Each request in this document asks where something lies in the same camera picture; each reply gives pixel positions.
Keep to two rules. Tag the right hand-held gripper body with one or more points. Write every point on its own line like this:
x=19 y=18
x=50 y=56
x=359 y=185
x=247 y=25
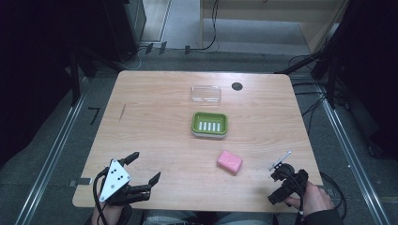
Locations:
x=286 y=179

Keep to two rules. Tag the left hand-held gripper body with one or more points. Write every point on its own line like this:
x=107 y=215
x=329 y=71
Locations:
x=114 y=180

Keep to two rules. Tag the pink soap bar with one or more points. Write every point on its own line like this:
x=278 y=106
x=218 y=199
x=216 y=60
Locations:
x=230 y=162

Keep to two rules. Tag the green soap dish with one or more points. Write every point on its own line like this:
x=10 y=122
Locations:
x=209 y=125

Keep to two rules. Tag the clear plastic lid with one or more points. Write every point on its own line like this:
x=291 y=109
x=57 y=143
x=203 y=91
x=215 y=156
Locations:
x=206 y=94

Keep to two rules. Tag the person's right hand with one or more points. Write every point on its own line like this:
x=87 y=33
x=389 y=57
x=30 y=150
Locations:
x=314 y=197

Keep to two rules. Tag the person's left hand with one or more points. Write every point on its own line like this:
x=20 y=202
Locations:
x=109 y=214

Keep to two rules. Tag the black stand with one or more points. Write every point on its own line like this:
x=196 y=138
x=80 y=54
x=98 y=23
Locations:
x=322 y=62
x=76 y=68

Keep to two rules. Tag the black round table grommet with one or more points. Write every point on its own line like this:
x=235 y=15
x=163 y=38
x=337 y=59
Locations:
x=237 y=86

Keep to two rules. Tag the black plug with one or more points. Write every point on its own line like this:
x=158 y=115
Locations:
x=149 y=48
x=162 y=47

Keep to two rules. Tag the black cabinet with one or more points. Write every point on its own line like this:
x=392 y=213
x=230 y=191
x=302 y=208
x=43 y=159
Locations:
x=125 y=25

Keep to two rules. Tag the light wooden shelf unit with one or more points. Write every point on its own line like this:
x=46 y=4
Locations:
x=266 y=22

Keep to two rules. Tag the metal table edge bracket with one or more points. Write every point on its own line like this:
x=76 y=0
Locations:
x=80 y=182

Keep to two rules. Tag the metal floor rail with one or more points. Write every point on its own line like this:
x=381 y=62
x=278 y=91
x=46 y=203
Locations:
x=353 y=162
x=50 y=162

